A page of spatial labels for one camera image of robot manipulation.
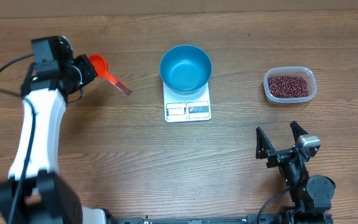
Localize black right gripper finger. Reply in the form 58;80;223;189
290;121;308;142
255;127;275;159

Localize orange plastic measuring scoop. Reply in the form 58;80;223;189
88;54;132;96

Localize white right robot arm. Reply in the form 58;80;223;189
254;121;336;224

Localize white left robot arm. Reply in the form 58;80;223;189
0;55;110;224

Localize white digital kitchen scale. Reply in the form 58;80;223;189
163;83;211;123

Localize teal blue bowl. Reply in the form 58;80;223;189
159;45;213;95

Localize red adzuki beans in container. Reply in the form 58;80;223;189
268;76;309;98

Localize clear plastic food container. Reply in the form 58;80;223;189
263;67;318;104

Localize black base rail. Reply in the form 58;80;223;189
107;214;334;224

